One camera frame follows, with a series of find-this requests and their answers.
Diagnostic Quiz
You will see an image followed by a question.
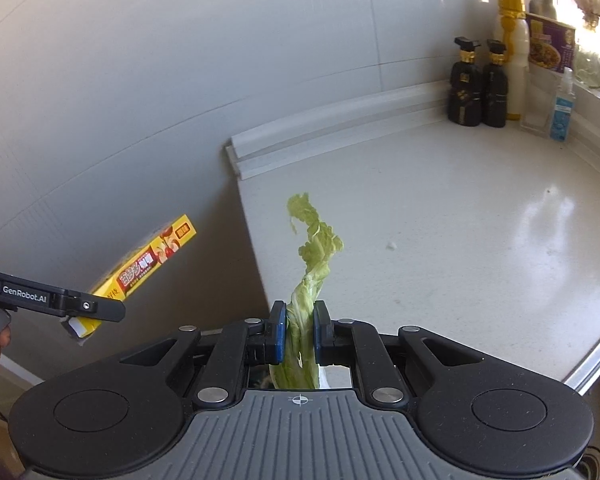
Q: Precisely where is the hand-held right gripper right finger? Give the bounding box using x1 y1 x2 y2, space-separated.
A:
313 300 487 407

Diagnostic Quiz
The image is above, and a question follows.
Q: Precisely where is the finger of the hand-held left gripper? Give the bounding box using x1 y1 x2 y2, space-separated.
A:
59 289 127 324

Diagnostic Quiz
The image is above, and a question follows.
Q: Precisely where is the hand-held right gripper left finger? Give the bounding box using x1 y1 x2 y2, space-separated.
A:
117 300 288 409

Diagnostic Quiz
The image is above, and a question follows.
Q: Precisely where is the green cabbage leaf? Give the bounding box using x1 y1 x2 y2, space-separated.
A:
268 192 345 391

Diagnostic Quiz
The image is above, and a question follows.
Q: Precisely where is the yellow printed cardboard box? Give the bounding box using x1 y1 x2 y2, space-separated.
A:
62 214 199 347

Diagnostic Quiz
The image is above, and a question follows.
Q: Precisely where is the dark sauce bottle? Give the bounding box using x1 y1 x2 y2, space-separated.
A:
481 39 510 129
448 36 484 126

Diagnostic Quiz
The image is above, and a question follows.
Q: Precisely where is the clear square container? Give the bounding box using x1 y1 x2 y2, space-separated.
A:
518 69 554 134

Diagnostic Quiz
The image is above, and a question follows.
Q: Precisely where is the clear spray bottle blue label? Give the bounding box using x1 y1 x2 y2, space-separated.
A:
549 67 577 142

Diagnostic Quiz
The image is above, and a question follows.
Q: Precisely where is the white bottle with yellow cap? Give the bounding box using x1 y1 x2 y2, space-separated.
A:
494 0 530 121

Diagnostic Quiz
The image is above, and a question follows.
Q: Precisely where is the purple instant noodle cup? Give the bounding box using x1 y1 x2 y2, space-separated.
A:
524 12 579 74

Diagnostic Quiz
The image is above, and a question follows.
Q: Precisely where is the clear glass jar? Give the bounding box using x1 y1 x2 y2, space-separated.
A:
574 47 600 89

